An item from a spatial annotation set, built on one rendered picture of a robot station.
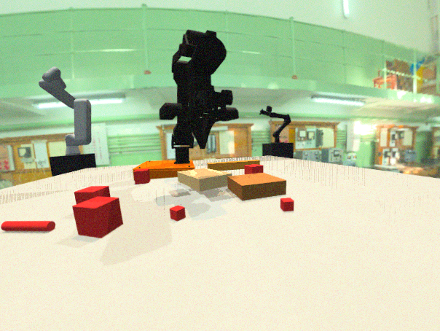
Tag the red cylinder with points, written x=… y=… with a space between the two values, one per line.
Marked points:
x=28 y=226

